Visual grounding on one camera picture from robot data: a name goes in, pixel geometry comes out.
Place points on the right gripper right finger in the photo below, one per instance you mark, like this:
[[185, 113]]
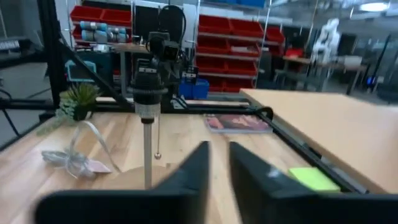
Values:
[[280, 205]]

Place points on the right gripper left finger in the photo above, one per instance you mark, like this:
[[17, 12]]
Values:
[[155, 208]]

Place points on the lamp with wooden base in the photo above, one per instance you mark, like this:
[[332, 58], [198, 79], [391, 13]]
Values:
[[147, 90]]

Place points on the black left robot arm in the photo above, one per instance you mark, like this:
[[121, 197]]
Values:
[[175, 96]]

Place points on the blue plastic bin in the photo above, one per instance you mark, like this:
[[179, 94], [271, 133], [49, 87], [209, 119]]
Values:
[[194, 89]]

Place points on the green sticky note pad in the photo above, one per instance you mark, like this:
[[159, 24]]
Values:
[[312, 180]]

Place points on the red bin storage rack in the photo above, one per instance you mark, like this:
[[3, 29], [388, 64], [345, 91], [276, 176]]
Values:
[[230, 46]]

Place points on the canyon sunset notebook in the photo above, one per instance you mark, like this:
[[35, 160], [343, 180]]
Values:
[[237, 124]]

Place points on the light wooden desk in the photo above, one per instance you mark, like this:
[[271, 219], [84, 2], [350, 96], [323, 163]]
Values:
[[342, 130]]

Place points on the light blue device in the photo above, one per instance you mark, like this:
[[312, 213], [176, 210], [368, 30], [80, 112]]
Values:
[[77, 71]]

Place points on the artificial succulent plant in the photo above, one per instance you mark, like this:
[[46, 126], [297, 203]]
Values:
[[79, 99]]

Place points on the background work table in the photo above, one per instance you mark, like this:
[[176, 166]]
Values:
[[342, 62]]

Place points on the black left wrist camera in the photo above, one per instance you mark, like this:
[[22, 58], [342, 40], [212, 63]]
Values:
[[166, 46]]

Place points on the black aluminium frame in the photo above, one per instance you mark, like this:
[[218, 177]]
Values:
[[53, 46]]

